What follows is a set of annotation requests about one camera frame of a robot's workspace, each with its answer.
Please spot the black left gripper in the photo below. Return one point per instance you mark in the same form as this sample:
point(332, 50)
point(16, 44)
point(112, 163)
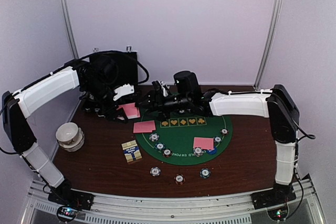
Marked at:
point(110, 115)

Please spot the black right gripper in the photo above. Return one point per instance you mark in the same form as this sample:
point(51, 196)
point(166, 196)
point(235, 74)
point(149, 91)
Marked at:
point(158, 96)

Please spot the pink playing card deck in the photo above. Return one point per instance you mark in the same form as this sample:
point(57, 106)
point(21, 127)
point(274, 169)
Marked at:
point(131, 111)

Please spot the pink cards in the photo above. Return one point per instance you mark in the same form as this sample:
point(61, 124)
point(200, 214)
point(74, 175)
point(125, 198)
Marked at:
point(144, 127)
point(204, 143)

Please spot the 10 chips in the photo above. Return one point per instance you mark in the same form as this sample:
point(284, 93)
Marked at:
point(197, 152)
point(154, 137)

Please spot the blue white 10 chip stack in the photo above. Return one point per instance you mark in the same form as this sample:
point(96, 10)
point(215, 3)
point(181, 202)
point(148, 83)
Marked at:
point(155, 171)

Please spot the red black 100 chip stack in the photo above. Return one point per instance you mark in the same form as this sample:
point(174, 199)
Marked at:
point(179, 179)

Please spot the blue green 50 chip stack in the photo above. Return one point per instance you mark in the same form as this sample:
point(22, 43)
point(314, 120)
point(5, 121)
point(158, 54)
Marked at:
point(205, 173)

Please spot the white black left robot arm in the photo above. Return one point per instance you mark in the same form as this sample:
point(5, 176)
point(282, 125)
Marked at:
point(20, 105)

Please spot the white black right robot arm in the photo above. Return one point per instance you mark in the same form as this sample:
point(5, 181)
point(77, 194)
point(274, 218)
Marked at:
point(275, 104)

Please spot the white left wrist cover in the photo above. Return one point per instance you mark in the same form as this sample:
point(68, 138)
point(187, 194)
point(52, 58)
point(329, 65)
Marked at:
point(123, 90)

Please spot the black poker chip case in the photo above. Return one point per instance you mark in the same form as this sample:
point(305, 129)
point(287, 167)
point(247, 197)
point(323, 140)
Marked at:
point(123, 66)

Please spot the card deck holder box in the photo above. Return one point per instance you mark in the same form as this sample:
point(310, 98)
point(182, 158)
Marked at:
point(131, 151)

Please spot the white ceramic bowl stack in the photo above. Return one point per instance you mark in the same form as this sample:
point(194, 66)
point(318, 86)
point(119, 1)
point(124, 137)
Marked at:
point(70, 137)

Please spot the round green poker mat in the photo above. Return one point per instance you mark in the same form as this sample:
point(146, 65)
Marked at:
point(178, 132)

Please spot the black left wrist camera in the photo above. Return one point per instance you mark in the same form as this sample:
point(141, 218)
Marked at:
point(107, 69)

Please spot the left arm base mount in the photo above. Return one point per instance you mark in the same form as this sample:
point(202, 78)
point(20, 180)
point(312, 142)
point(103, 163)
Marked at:
point(72, 198)

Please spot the right aluminium frame post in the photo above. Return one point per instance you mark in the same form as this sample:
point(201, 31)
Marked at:
point(276, 10)

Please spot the aluminium frame post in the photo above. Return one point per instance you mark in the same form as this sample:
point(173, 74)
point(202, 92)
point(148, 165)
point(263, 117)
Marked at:
point(69, 30)
point(276, 10)

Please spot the aluminium front rail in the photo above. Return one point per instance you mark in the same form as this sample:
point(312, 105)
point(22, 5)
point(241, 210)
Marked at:
point(235, 208)

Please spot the left aluminium frame post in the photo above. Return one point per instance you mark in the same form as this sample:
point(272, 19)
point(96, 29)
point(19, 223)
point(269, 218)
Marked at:
point(69, 30)

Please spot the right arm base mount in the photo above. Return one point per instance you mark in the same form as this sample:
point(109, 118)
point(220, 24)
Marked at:
point(273, 199)

